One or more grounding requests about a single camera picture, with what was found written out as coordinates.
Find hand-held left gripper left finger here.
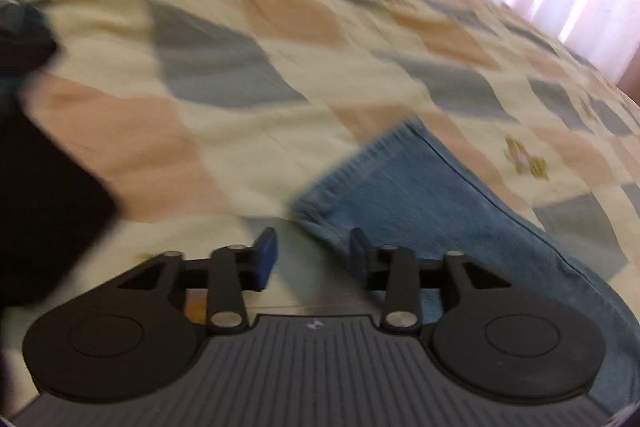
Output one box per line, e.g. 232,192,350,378
117,227,279,336

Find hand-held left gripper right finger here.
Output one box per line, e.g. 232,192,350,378
349,227,512,334

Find blue jeans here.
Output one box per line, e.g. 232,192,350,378
289,117,632,413

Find patchwork bear print quilt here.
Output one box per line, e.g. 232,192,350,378
0,0,640,413

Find dark cloth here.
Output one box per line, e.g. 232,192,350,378
0,1,119,309

